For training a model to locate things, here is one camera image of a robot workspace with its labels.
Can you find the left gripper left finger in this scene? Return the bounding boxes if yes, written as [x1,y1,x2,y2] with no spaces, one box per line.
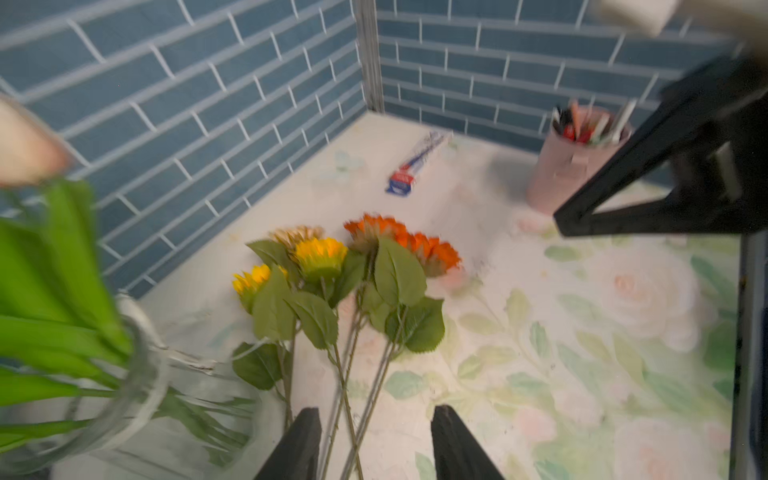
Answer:
[254,408,322,480]

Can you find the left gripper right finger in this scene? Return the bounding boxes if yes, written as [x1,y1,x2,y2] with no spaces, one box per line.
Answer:
[431,405,503,480]

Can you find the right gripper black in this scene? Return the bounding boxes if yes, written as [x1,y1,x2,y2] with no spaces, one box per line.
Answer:
[554,59,767,237]

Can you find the orange gerbera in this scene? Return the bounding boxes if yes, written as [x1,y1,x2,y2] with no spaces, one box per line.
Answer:
[341,233,461,479]
[321,214,427,479]

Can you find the yellow sunflower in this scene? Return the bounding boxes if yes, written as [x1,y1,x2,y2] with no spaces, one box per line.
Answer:
[288,238,366,479]
[232,265,298,429]

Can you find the yellow tulip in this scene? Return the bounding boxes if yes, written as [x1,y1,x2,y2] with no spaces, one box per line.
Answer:
[1,179,133,356]

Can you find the light pink tulip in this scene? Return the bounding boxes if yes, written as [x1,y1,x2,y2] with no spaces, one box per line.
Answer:
[1,95,72,188]

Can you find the pink pen holder cup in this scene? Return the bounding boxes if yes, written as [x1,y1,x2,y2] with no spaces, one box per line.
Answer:
[526,100,636,215]

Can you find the clear glass vase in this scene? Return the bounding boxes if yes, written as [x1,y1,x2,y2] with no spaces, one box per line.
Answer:
[1,302,283,479]

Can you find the beige daisy flower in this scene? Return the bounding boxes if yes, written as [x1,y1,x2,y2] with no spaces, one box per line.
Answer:
[246,225,325,270]

